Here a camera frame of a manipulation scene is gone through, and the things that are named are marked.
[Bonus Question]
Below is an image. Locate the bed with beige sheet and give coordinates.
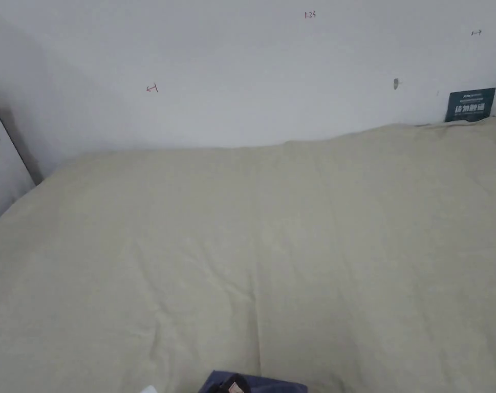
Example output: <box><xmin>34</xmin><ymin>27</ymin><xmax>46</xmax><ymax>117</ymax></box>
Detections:
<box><xmin>0</xmin><ymin>116</ymin><xmax>496</xmax><ymax>393</ymax></box>

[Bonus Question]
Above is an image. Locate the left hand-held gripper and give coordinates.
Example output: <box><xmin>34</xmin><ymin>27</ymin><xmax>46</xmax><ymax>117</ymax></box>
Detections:
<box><xmin>142</xmin><ymin>374</ymin><xmax>251</xmax><ymax>393</ymax></box>

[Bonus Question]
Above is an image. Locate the dark green sign card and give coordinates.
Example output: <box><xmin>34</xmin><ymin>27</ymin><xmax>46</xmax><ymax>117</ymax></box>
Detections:
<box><xmin>444</xmin><ymin>87</ymin><xmax>496</xmax><ymax>123</ymax></box>

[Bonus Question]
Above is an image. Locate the dark blue garment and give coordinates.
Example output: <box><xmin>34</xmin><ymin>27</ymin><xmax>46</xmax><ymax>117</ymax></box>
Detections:
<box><xmin>202</xmin><ymin>370</ymin><xmax>309</xmax><ymax>393</ymax></box>

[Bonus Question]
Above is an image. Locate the white panel with grey edge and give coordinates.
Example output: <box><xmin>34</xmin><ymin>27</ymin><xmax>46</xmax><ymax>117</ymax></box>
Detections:
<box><xmin>0</xmin><ymin>87</ymin><xmax>43</xmax><ymax>231</ymax></box>

